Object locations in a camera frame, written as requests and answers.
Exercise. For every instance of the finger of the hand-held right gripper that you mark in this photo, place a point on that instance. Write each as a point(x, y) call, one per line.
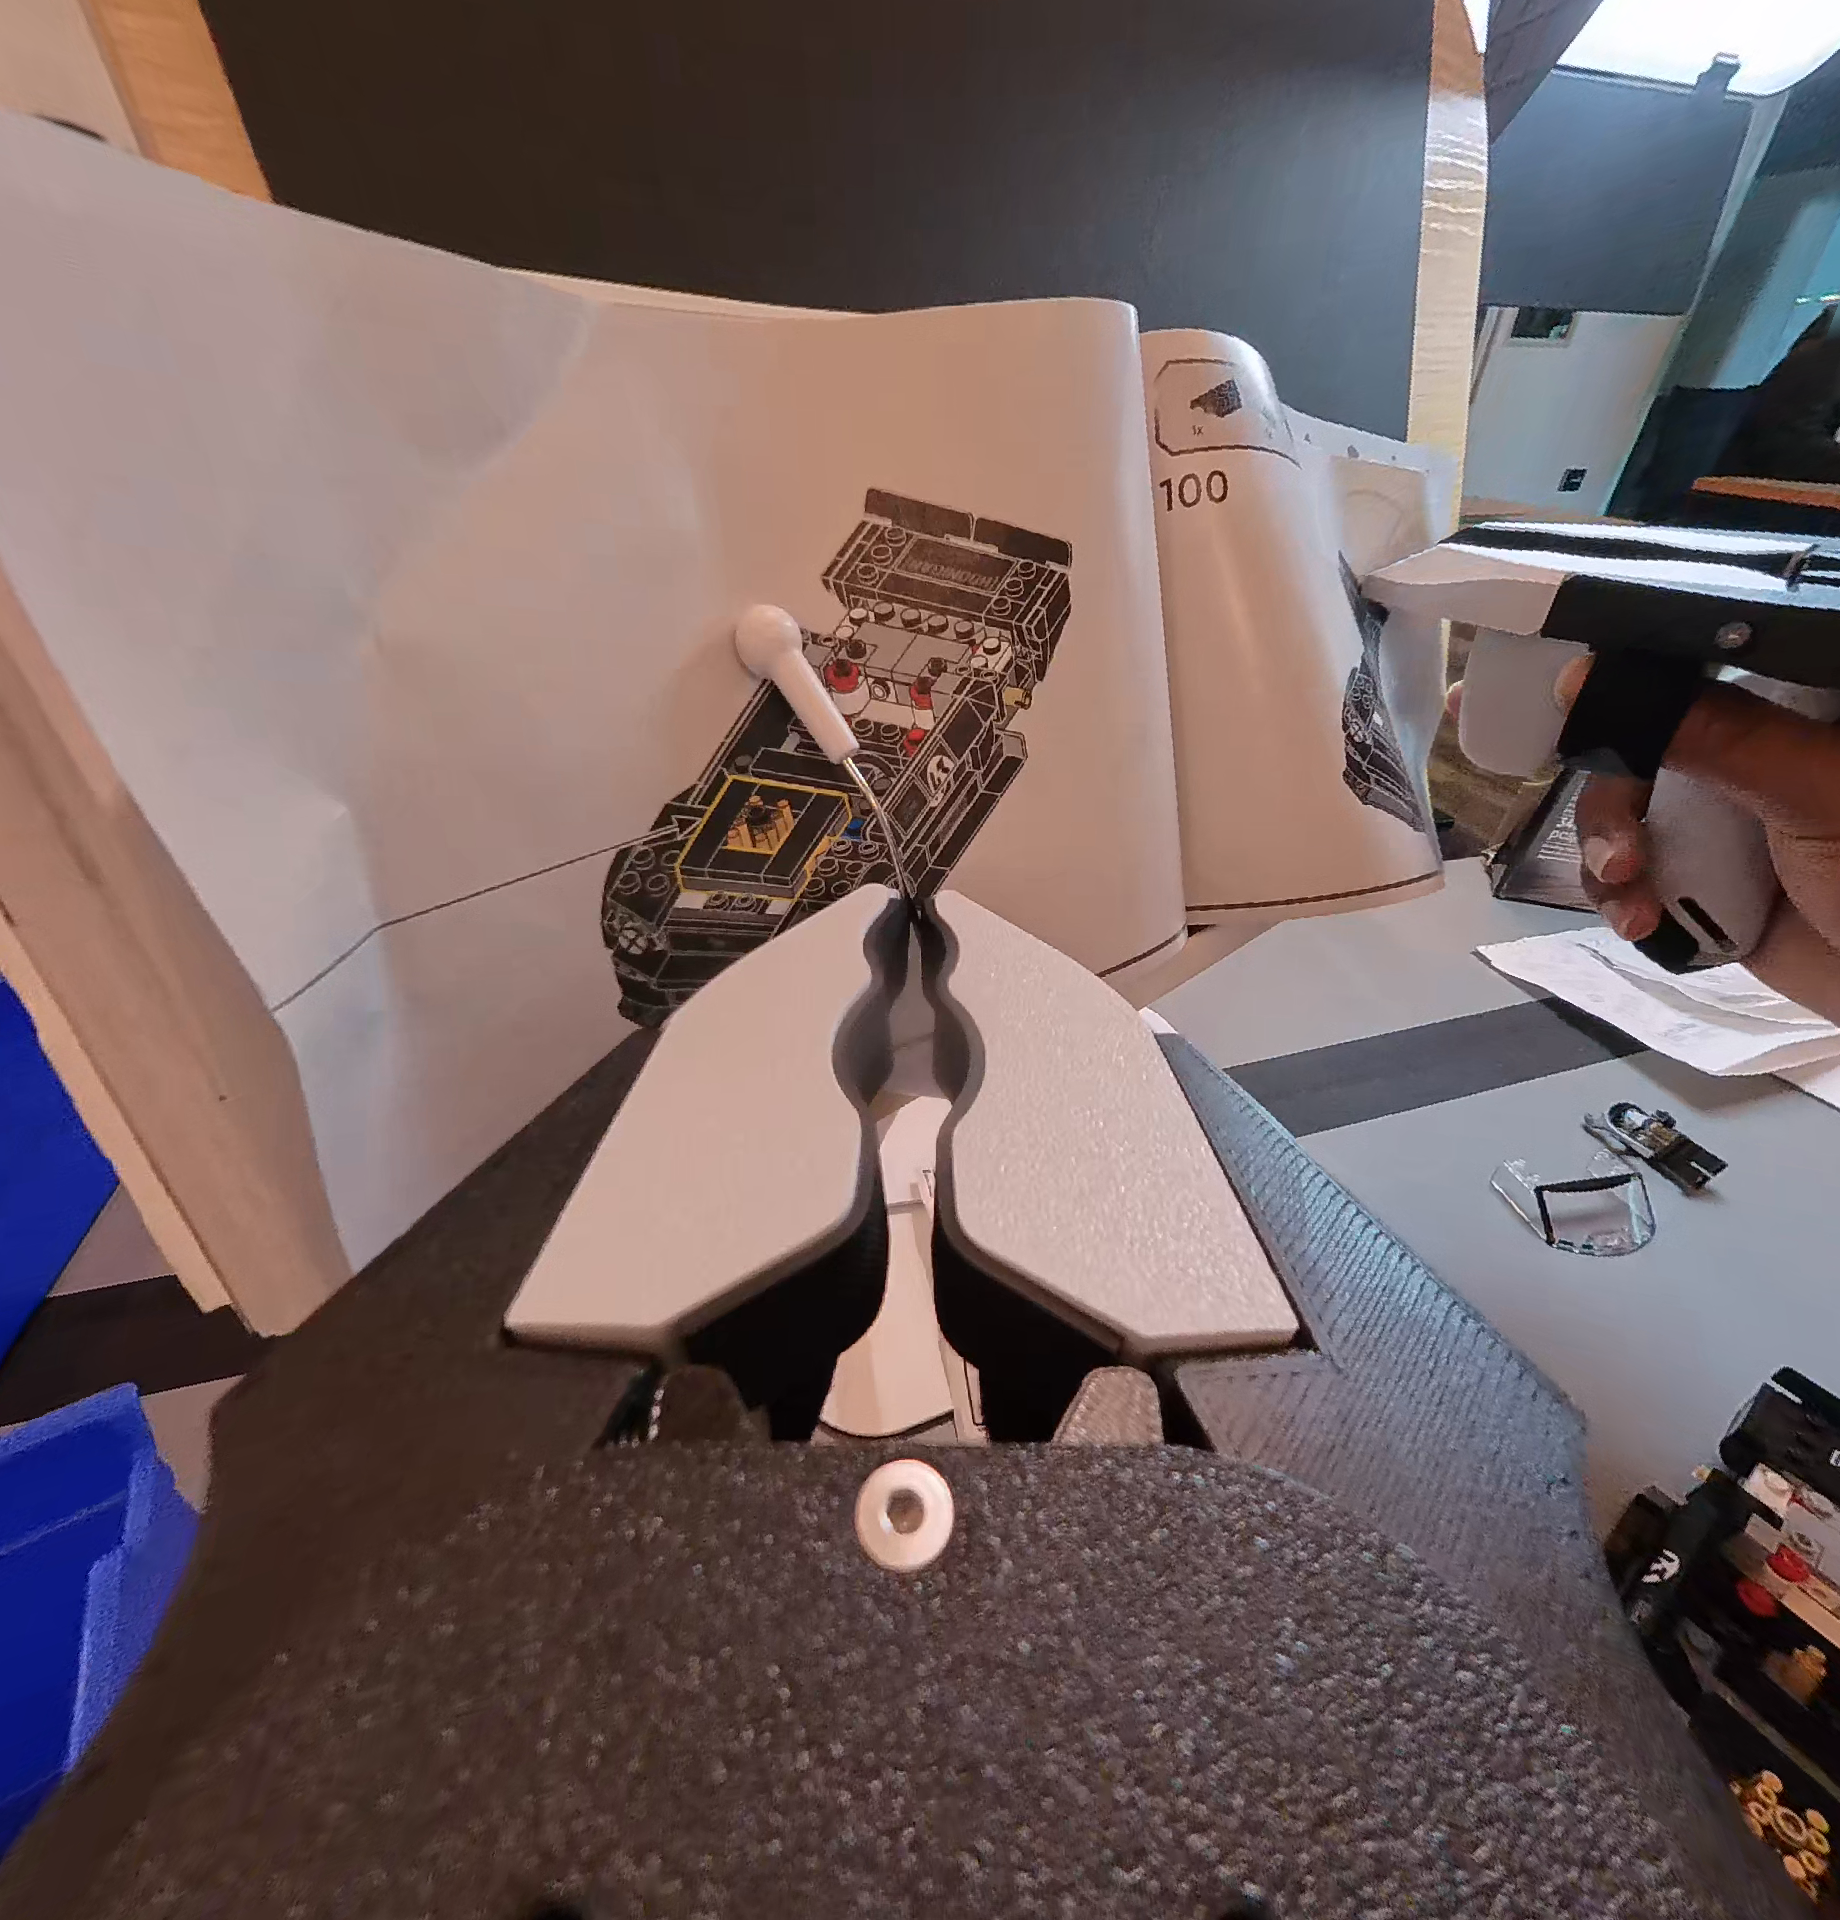
point(1702, 545)
point(1460, 597)

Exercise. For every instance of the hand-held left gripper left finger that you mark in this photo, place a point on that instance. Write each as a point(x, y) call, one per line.
point(707, 1157)

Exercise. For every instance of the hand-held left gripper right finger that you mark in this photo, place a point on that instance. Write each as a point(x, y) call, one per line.
point(1118, 1190)

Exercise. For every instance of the lego instruction booklet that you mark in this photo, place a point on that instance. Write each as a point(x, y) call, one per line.
point(408, 601)

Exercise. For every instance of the lego car model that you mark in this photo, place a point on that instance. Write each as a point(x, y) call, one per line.
point(1755, 1651)

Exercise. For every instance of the clear lego windshield piece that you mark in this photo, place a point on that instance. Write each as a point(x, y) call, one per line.
point(1578, 1209)

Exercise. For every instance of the small black lego assembly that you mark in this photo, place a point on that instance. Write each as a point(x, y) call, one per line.
point(1657, 1142)

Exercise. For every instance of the crumpled white paper bag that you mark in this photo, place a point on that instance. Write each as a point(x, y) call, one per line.
point(1669, 1010)

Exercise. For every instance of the wooden stand board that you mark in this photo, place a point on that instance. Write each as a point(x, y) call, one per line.
point(112, 1025)

